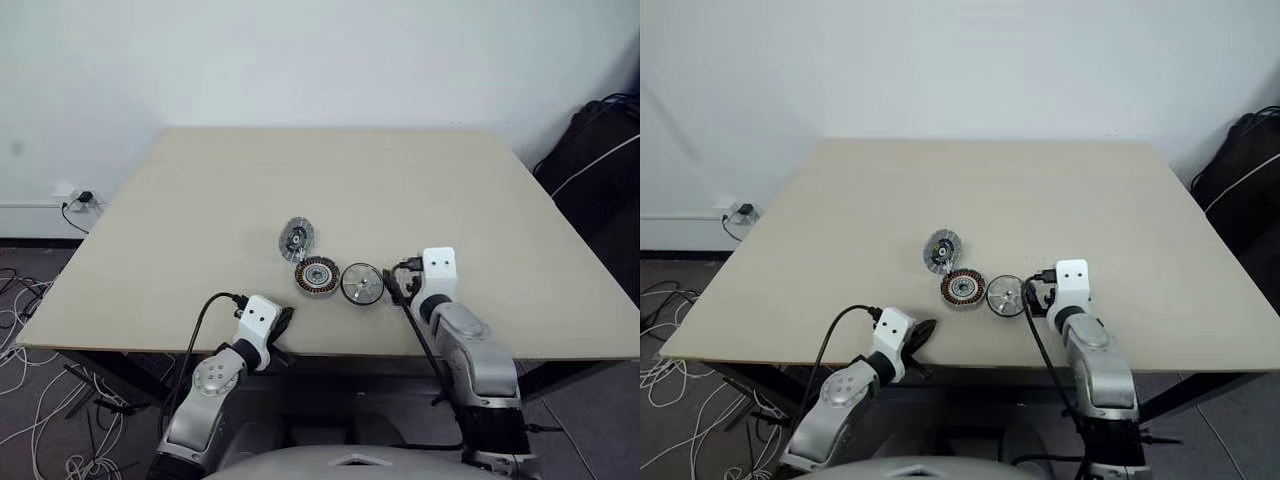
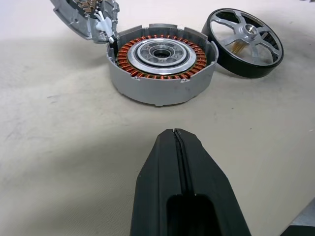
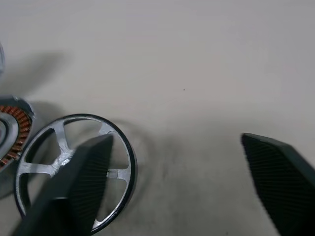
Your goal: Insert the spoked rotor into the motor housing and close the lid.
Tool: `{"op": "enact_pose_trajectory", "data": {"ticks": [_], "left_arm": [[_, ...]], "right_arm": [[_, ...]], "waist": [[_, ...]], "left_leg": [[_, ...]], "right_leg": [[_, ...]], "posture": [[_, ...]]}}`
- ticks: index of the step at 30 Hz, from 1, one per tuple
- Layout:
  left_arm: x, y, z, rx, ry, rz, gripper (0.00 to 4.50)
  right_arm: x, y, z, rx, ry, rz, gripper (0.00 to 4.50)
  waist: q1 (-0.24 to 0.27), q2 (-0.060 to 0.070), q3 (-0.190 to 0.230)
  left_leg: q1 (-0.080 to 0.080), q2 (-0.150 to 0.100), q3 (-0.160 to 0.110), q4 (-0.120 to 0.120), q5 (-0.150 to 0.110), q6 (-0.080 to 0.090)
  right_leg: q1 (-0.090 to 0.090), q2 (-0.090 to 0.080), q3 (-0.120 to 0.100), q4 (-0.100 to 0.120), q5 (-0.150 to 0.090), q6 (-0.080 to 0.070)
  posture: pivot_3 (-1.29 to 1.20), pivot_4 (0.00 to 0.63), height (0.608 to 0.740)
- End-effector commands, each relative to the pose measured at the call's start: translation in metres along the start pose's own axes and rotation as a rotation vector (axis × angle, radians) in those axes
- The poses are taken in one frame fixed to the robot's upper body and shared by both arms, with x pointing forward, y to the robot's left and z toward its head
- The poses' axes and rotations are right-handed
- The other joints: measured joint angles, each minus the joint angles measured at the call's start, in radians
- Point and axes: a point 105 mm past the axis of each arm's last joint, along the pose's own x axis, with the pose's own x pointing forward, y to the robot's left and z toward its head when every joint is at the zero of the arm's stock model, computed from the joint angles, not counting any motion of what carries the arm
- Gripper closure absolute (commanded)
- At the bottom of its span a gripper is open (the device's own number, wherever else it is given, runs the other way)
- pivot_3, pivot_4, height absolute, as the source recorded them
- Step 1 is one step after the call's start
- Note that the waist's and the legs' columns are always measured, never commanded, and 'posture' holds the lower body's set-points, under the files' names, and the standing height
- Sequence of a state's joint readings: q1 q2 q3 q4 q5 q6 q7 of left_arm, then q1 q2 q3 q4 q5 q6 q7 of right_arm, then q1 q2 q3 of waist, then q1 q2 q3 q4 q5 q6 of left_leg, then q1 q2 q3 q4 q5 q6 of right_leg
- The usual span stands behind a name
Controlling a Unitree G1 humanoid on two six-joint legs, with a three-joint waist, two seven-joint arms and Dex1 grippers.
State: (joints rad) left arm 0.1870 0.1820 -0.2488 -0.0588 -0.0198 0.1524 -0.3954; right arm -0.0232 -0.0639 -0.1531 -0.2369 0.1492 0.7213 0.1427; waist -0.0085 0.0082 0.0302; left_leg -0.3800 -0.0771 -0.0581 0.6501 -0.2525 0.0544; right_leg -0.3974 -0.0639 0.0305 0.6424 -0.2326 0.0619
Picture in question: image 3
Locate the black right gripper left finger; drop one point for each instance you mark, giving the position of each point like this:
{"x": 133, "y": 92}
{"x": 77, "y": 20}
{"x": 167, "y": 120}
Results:
{"x": 73, "y": 186}

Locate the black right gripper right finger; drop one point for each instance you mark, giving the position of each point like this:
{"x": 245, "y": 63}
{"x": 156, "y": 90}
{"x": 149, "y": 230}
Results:
{"x": 283, "y": 182}

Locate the silver spoked rotor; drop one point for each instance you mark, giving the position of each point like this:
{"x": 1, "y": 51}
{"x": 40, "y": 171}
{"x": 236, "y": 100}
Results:
{"x": 37, "y": 170}

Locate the grey hinged housing lid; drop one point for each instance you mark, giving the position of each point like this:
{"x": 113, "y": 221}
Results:
{"x": 1, "y": 59}

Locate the grey round motor housing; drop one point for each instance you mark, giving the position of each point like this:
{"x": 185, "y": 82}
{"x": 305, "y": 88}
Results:
{"x": 9, "y": 123}

